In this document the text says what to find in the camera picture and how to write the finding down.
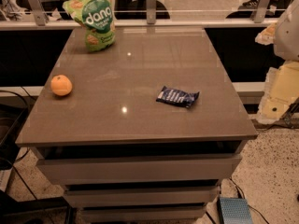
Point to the black bin at left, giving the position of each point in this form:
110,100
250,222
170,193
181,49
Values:
11,121

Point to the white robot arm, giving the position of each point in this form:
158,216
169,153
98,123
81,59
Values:
286,40

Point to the grey drawer cabinet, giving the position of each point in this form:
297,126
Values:
118,153

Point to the dark blue snack packet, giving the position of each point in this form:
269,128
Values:
176,97

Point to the orange fruit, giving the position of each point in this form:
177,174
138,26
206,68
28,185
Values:
61,85

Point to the green rice chip bag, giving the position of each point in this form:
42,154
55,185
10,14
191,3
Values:
97,17

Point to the metal railing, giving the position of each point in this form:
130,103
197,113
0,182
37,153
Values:
22,13

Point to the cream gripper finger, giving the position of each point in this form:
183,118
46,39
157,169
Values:
266,36
281,89

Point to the blue box on floor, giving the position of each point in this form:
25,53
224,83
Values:
234,211

